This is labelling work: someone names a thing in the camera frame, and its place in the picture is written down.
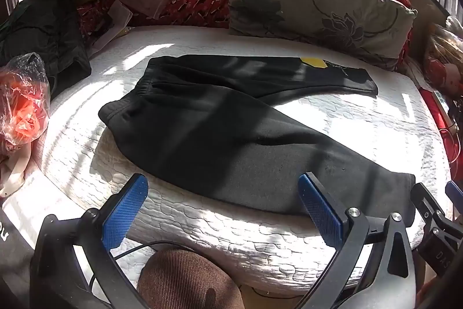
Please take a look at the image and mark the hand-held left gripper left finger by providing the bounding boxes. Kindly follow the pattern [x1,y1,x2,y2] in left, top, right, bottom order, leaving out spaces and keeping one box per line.
[31,173,149,309]

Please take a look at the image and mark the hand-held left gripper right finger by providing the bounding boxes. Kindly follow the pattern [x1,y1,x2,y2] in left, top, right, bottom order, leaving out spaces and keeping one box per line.
[297,171,416,309]

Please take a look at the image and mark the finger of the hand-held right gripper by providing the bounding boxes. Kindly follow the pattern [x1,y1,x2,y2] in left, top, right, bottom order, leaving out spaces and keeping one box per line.
[445,180,463,213]
[410,182,453,241]

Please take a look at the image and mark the black pants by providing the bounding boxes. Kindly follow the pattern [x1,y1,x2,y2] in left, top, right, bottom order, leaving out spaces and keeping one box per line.
[98,55,416,227]

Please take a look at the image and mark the red bed sheet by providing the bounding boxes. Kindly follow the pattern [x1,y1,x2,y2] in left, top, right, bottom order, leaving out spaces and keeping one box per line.
[421,88,463,168]

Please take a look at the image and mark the white quilted mattress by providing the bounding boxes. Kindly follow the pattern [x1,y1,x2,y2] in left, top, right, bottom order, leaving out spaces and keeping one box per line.
[2,25,454,295]

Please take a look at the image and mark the white power strip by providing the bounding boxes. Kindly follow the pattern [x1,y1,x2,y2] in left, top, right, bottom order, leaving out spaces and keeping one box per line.
[430,88,451,114]

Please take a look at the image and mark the dark grey printed garment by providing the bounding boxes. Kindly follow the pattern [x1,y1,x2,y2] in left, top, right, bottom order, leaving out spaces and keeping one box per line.
[0,209,35,295]

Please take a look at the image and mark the bag of stuffed toys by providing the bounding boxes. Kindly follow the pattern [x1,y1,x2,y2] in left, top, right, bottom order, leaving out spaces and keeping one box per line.
[423,16,463,96]

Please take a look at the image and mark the yellow tag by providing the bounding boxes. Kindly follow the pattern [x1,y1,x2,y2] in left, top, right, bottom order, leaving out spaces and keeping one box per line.
[301,56,328,69]

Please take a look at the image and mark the plastic bag with orange contents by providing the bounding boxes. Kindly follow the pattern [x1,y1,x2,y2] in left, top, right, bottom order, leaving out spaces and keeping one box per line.
[0,53,51,154]

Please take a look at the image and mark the white paper sheet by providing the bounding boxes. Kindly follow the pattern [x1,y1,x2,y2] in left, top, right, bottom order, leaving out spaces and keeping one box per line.
[87,0,133,58]

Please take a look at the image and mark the dark green jacket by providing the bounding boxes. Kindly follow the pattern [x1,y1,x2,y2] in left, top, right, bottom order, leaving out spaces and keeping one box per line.
[0,0,92,100]

